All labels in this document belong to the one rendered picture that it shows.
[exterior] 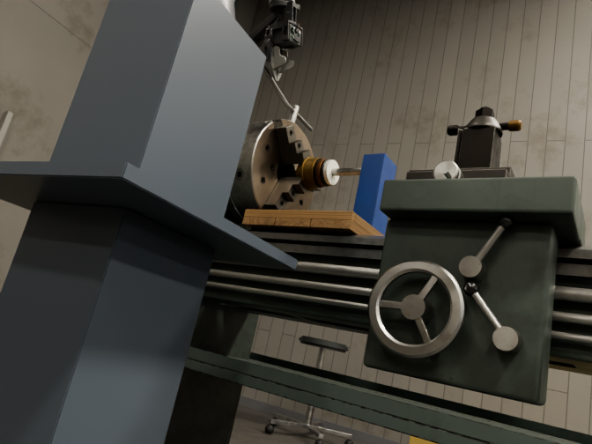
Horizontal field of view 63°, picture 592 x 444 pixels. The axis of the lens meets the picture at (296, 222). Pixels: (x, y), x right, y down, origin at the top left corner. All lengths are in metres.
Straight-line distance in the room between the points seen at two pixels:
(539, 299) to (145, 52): 0.68
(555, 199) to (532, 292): 0.14
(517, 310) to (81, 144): 0.69
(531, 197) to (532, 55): 4.33
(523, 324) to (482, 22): 4.77
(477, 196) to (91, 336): 0.59
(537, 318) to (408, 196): 0.27
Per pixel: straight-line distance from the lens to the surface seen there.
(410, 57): 5.36
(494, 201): 0.80
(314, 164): 1.31
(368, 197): 1.18
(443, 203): 0.82
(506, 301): 0.79
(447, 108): 4.91
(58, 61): 4.59
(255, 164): 1.29
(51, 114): 4.49
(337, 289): 1.01
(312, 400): 0.84
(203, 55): 0.79
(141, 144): 0.69
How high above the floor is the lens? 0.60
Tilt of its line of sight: 15 degrees up
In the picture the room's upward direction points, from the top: 13 degrees clockwise
